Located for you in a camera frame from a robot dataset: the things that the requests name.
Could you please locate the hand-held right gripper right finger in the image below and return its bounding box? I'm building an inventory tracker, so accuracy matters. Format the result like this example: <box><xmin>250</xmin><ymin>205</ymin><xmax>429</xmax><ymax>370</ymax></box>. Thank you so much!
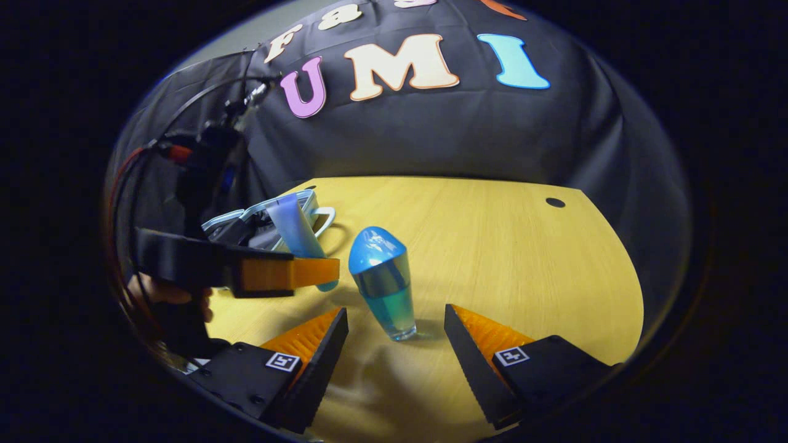
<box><xmin>444</xmin><ymin>303</ymin><xmax>617</xmax><ymax>431</ymax></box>

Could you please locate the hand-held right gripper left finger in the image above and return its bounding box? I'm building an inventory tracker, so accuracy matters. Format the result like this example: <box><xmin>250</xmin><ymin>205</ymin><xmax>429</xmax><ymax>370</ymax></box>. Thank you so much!
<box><xmin>187</xmin><ymin>307</ymin><xmax>350</xmax><ymax>435</ymax></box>

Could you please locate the light blue suitcase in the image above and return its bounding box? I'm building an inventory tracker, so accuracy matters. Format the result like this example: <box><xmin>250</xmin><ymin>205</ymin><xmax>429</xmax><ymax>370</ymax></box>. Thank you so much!
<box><xmin>201</xmin><ymin>188</ymin><xmax>337</xmax><ymax>253</ymax></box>

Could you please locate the blue squeeze tube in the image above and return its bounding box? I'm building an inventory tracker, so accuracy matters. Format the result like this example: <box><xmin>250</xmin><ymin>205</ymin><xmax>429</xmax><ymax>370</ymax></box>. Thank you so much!
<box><xmin>265</xmin><ymin>193</ymin><xmax>340</xmax><ymax>293</ymax></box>

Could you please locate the blue capped clear bottle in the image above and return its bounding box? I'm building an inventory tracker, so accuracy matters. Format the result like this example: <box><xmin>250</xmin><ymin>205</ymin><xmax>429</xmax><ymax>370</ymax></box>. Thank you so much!
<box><xmin>348</xmin><ymin>226</ymin><xmax>418</xmax><ymax>343</ymax></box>

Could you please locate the black backdrop cloth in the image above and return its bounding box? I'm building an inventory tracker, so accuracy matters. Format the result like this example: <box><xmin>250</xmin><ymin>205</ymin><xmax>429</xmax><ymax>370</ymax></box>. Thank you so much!
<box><xmin>105</xmin><ymin>0</ymin><xmax>691</xmax><ymax>370</ymax></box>

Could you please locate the black cable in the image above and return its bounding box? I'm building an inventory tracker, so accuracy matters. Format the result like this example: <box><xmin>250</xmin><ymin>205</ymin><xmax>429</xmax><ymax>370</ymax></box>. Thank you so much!
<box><xmin>157</xmin><ymin>73</ymin><xmax>279</xmax><ymax>143</ymax></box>

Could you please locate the red cable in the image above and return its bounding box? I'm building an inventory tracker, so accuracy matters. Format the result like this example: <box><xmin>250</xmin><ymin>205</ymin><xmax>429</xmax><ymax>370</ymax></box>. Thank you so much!
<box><xmin>106</xmin><ymin>143</ymin><xmax>193</xmax><ymax>345</ymax></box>

